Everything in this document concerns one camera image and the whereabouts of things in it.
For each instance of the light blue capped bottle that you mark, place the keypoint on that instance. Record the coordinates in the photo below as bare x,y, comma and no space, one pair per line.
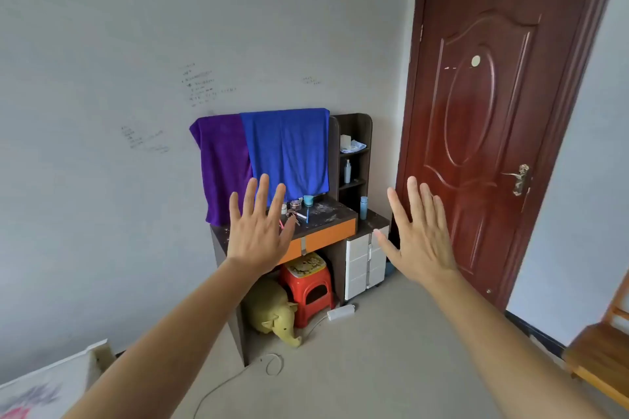
363,208

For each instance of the blue towel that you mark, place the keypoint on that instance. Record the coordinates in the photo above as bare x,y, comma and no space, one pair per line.
290,148

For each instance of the wooden chair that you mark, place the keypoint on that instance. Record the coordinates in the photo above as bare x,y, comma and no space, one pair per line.
599,350

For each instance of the person's right hand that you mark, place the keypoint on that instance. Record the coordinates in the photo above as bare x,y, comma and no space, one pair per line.
425,247

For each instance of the person's right forearm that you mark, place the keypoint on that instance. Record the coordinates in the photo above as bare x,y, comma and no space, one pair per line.
501,355

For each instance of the orange drawer front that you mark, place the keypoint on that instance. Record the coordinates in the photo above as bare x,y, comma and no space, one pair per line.
329,237

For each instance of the teal round jar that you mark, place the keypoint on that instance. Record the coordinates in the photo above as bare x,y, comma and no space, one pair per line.
308,200

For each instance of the red wooden door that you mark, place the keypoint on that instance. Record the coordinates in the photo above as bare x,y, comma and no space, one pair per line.
472,139

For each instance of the light blue pump bottle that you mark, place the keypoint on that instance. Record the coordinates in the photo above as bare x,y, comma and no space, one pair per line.
347,173

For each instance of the person's left forearm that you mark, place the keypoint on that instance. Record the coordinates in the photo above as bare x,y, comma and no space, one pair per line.
167,350

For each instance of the light blue tissue pack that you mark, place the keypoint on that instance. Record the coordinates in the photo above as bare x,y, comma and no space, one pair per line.
358,147

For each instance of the dark wooden table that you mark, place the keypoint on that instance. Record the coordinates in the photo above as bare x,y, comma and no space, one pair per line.
327,215

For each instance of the white power strip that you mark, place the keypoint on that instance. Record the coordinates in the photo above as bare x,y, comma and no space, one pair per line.
341,312

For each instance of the purple towel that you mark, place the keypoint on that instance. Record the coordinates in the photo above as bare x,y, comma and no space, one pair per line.
221,163

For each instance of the dark wooden shelf unit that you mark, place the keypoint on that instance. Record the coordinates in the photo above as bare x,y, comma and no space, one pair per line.
361,131

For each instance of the yellow elephant toy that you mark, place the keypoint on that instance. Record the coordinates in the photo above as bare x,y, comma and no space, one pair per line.
268,308

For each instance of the white drawer cabinet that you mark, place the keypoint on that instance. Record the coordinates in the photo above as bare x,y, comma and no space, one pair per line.
358,261

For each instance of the red plastic stool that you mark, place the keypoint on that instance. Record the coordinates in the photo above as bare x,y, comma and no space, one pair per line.
295,291

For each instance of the person's left hand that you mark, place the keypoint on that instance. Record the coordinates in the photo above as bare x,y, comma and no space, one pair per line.
255,237

